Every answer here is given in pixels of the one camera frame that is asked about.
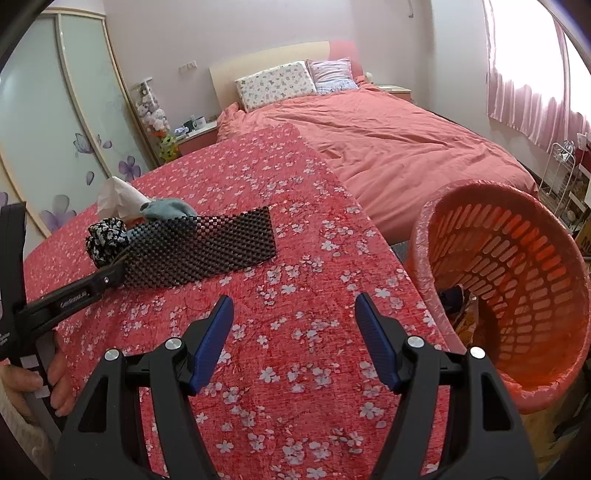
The beige wooden headboard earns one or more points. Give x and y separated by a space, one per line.
224 74

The pink window curtain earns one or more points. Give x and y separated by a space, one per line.
538 84

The salmon pink bed duvet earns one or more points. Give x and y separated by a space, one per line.
389 153

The white wire rack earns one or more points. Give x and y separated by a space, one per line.
558 175

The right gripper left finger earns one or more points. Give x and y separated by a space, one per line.
104 438

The orange plastic laundry basket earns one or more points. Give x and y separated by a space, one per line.
513 254

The red floral tablecloth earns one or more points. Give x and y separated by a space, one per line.
294 394

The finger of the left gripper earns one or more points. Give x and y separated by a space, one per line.
74 290

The grey green cloth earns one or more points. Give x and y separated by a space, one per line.
165 209

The sliding wardrobe floral doors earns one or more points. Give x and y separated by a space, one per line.
67 122

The yellow green plush toy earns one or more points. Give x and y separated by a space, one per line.
168 149

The black white patterned cloth ball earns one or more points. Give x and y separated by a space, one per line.
106 239

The white mug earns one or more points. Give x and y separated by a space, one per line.
199 122

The white tissue paper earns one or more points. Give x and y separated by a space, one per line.
119 199

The pink white left nightstand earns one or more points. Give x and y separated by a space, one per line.
198 139

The black mesh anti-slip mat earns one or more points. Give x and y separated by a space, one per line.
175 252

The pink striped pillow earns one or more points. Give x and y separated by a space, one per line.
332 76

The hanging plush toy column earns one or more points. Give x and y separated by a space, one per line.
147 107

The right bedside nightstand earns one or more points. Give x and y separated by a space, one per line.
397 91

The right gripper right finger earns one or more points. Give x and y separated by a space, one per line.
455 419

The white floral pillow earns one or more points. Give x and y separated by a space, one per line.
275 84

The wall power socket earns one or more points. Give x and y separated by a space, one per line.
187 67

